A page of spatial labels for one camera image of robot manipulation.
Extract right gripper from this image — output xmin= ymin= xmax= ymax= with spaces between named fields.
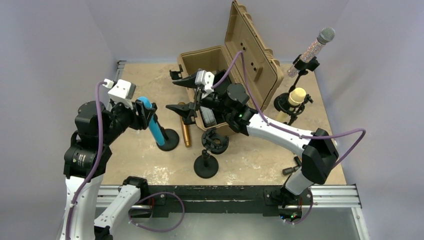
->
xmin=166 ymin=70 xmax=234 ymax=120

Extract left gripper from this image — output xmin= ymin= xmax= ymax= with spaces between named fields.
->
xmin=100 ymin=97 xmax=155 ymax=144

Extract blue microphone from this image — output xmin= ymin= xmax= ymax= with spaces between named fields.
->
xmin=137 ymin=96 xmax=165 ymax=146

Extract black round-base mic stand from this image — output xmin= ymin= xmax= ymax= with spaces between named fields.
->
xmin=157 ymin=122 xmax=180 ymax=152

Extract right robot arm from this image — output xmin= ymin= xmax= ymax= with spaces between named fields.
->
xmin=166 ymin=70 xmax=339 ymax=204

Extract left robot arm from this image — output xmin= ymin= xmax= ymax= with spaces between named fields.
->
xmin=60 ymin=99 xmax=157 ymax=240

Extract gold microphone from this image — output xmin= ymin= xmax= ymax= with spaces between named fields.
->
xmin=180 ymin=117 xmax=192 ymax=148

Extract cream yellow microphone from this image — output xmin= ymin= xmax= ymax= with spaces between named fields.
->
xmin=289 ymin=87 xmax=307 ymax=103

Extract black clip mic stand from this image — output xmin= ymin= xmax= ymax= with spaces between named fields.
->
xmin=287 ymin=54 xmax=320 ymax=93

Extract glitter silver microphone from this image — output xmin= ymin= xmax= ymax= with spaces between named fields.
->
xmin=300 ymin=27 xmax=336 ymax=63

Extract grey small parts case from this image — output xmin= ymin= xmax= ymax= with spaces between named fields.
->
xmin=200 ymin=107 xmax=217 ymax=128

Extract black toolbox tray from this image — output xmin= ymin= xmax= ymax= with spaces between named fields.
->
xmin=212 ymin=69 xmax=233 ymax=96

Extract tan plastic toolbox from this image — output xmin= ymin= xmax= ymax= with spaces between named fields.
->
xmin=177 ymin=1 xmax=284 ymax=136

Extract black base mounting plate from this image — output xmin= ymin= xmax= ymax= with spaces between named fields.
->
xmin=129 ymin=185 xmax=312 ymax=219

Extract black cylindrical adapter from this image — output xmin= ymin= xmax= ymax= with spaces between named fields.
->
xmin=282 ymin=156 xmax=302 ymax=176

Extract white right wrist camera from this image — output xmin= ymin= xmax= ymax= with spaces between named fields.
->
xmin=194 ymin=69 xmax=215 ymax=98

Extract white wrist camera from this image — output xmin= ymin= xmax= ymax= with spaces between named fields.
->
xmin=194 ymin=69 xmax=215 ymax=98
xmin=103 ymin=78 xmax=136 ymax=102

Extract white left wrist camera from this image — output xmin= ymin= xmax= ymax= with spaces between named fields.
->
xmin=103 ymin=78 xmax=136 ymax=102

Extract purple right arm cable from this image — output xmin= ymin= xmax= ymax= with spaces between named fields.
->
xmin=211 ymin=50 xmax=367 ymax=170

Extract black shock-mount desk stand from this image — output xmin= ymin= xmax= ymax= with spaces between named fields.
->
xmin=193 ymin=127 xmax=230 ymax=179

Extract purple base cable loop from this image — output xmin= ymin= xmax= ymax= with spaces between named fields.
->
xmin=128 ymin=191 xmax=186 ymax=233

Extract black tripod shock-mount stand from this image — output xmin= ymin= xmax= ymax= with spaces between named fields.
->
xmin=273 ymin=92 xmax=314 ymax=126

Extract aluminium frame rails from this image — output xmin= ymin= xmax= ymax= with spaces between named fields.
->
xmin=56 ymin=60 xmax=371 ymax=240

